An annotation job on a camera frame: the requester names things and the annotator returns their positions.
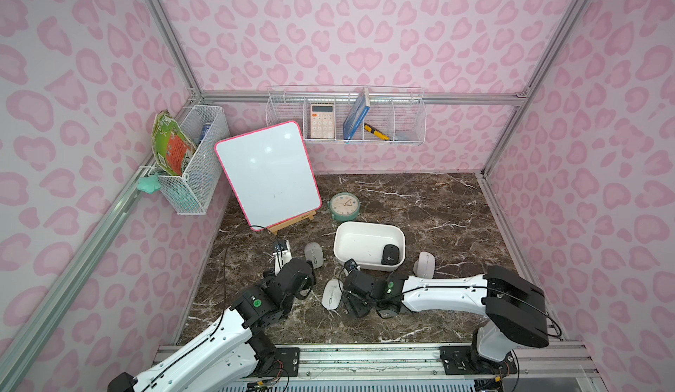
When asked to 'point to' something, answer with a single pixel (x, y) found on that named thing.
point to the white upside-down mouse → (332, 294)
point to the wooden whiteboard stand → (309, 214)
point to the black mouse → (390, 255)
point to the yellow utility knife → (377, 133)
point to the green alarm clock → (344, 206)
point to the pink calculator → (322, 120)
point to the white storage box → (365, 241)
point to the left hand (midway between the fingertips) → (298, 262)
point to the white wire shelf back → (399, 112)
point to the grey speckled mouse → (313, 252)
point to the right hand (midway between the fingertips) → (353, 297)
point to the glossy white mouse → (424, 265)
